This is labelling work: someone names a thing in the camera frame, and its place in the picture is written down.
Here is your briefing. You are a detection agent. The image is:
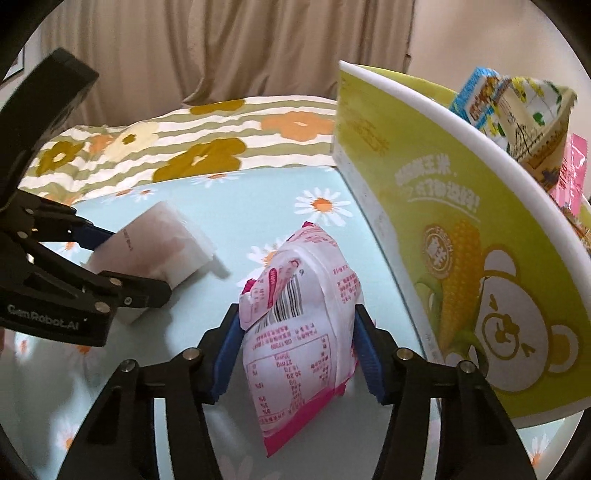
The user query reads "yellow-green cardboard box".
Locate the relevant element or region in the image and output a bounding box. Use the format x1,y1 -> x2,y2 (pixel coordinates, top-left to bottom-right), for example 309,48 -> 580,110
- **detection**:
330,60 -> 591,430

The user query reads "light blue daisy tablecloth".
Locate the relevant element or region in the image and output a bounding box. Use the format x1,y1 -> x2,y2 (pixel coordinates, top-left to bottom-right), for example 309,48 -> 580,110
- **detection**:
0,166 -> 591,480

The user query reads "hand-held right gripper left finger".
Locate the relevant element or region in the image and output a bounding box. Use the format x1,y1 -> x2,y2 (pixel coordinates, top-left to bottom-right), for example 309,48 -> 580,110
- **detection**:
55,302 -> 243,480

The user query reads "yellow green printed snack packet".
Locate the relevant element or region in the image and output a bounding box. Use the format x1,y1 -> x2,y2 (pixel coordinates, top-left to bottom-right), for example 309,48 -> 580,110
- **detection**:
496,76 -> 578,174

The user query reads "beige curtain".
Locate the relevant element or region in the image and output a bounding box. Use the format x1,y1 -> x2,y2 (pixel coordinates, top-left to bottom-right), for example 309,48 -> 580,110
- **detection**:
39,0 -> 416,127

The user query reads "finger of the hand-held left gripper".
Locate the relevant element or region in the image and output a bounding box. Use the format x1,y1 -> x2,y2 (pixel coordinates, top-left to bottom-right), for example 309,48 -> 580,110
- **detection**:
14,240 -> 172,315
9,191 -> 114,252

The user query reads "blue snack box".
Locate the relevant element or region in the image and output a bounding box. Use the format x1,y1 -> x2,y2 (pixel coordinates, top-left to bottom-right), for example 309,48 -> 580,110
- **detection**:
450,67 -> 513,139

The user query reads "red yellow snack packet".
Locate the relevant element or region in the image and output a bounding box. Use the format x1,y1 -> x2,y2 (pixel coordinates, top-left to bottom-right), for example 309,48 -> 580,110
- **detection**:
561,208 -> 591,259

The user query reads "pink white snack packet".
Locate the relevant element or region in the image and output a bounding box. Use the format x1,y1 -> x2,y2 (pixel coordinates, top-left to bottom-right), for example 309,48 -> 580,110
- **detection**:
238,222 -> 361,457

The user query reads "framed wall picture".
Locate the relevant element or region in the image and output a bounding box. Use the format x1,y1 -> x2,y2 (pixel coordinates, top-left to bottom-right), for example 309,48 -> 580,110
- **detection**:
2,46 -> 26,84

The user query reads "striped floral blanket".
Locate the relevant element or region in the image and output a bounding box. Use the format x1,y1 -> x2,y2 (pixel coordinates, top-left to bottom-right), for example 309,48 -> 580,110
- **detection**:
21,95 -> 340,206

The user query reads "pale translucent white packet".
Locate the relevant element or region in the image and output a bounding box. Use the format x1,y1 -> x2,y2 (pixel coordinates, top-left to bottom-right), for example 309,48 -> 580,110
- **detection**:
81,200 -> 220,324

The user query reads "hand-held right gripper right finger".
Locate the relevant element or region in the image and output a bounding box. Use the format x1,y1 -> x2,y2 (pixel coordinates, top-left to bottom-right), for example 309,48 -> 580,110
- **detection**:
353,305 -> 539,480

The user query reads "bright pink snack packet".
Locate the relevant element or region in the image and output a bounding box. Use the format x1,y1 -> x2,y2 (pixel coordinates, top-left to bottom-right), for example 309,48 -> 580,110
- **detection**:
549,134 -> 589,215

